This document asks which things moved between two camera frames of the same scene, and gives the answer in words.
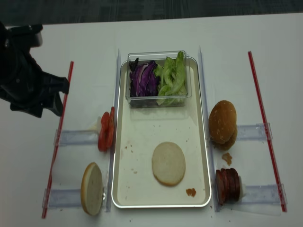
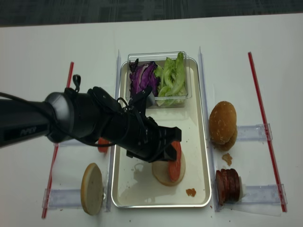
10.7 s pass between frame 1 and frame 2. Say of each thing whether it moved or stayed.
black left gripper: moved
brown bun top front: stayed
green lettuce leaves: stayed
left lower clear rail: stayed
